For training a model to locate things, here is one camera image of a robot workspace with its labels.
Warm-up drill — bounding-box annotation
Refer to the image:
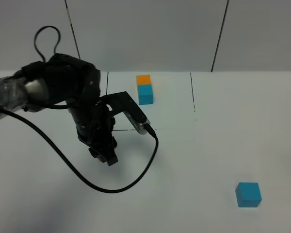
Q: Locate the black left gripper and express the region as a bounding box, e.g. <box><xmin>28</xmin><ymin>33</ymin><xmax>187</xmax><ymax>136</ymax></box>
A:
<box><xmin>69</xmin><ymin>98</ymin><xmax>118</xmax><ymax>166</ymax></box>

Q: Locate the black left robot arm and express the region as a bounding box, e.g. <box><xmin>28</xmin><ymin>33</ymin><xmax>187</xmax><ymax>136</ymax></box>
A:
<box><xmin>0</xmin><ymin>53</ymin><xmax>118</xmax><ymax>166</ymax></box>

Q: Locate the template blue cube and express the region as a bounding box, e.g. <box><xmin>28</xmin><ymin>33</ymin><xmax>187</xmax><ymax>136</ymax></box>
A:
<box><xmin>137</xmin><ymin>84</ymin><xmax>154</xmax><ymax>105</ymax></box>

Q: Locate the template orange cube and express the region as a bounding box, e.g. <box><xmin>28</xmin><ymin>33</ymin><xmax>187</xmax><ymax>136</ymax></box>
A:
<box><xmin>136</xmin><ymin>75</ymin><xmax>152</xmax><ymax>85</ymax></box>

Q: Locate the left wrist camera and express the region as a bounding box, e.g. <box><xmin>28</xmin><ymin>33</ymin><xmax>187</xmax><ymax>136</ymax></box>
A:
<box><xmin>100</xmin><ymin>91</ymin><xmax>150</xmax><ymax>135</ymax></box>

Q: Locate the left black camera cable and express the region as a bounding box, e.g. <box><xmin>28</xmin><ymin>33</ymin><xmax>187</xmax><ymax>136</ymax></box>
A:
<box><xmin>0</xmin><ymin>25</ymin><xmax>159</xmax><ymax>194</ymax></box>

